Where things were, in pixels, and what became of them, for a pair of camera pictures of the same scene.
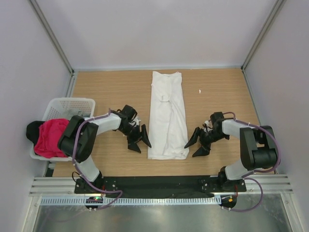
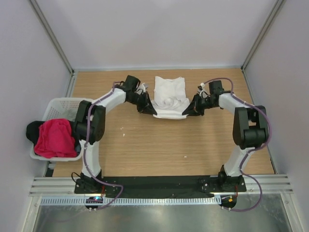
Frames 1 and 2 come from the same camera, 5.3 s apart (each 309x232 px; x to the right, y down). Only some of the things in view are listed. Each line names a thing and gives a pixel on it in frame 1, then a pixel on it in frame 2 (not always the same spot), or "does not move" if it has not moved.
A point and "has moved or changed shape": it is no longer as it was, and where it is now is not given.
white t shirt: [168, 139] has moved or changed shape
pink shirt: [50, 132] does not move
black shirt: [32, 131] does not move
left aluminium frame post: [71, 85] does not move
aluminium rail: [52, 186] does not move
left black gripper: [143, 136] to [147, 107]
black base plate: [159, 186] does not move
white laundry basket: [65, 108] does not move
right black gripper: [203, 150] to [192, 109]
